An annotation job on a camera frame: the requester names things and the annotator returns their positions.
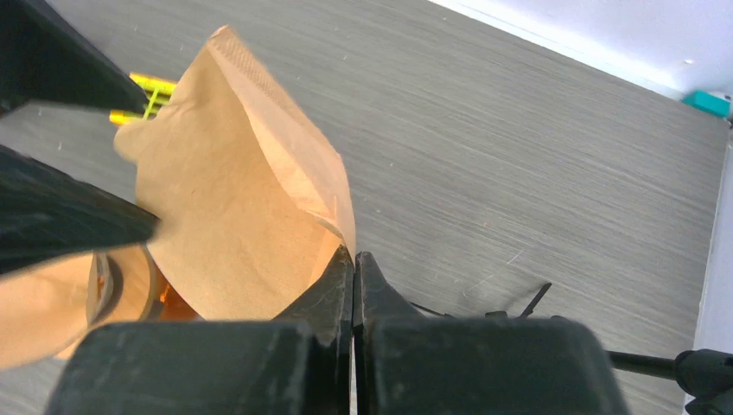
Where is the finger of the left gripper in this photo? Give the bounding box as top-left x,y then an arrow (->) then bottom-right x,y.
1,0 -> 148,115
1,147 -> 159,274

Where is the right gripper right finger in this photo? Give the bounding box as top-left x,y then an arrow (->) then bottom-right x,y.
354,251 -> 424,414

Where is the wooden ring holder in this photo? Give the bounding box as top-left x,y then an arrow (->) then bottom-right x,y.
55,245 -> 158,360

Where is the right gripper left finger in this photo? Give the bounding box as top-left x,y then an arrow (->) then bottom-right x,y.
275,246 -> 354,414

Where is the amber glass carafe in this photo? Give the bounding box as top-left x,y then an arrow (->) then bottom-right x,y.
148,269 -> 200,322

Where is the yellow green window block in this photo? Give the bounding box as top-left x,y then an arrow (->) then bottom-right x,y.
108,71 -> 179,127

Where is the small teal block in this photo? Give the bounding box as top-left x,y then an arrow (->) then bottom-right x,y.
681,90 -> 732,118

